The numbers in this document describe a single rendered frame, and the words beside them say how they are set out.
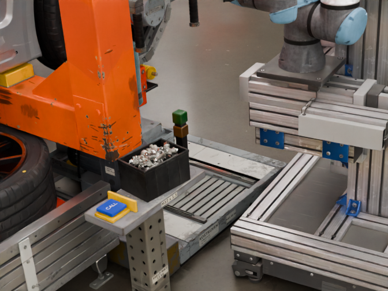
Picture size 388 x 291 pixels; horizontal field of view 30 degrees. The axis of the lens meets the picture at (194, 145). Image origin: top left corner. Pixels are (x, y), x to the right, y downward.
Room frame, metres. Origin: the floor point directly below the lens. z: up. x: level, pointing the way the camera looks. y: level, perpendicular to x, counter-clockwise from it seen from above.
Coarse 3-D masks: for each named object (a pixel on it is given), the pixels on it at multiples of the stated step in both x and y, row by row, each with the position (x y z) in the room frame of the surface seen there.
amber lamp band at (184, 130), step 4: (176, 128) 2.22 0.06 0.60; (180, 128) 2.22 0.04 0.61; (184, 128) 2.22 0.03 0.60; (176, 132) 2.23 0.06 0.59; (180, 132) 2.21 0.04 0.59; (184, 132) 2.22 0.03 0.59; (188, 132) 2.24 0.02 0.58; (176, 136) 2.23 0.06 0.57; (180, 136) 2.21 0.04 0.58; (184, 136) 2.22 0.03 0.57
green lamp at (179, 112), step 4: (176, 112) 2.24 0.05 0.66; (180, 112) 2.23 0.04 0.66; (184, 112) 2.23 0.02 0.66; (172, 116) 2.23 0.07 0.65; (176, 116) 2.22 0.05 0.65; (180, 116) 2.21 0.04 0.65; (184, 116) 2.23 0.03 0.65; (176, 120) 2.22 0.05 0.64; (180, 120) 2.21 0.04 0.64; (184, 120) 2.23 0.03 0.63; (180, 124) 2.21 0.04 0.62
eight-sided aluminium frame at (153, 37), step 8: (168, 0) 3.08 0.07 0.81; (168, 8) 3.08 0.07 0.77; (168, 16) 3.07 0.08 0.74; (160, 24) 3.03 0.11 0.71; (152, 32) 3.05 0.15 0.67; (160, 32) 3.03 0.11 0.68; (144, 40) 3.01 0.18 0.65; (152, 40) 2.99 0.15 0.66; (152, 48) 2.99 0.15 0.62; (144, 56) 2.94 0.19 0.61
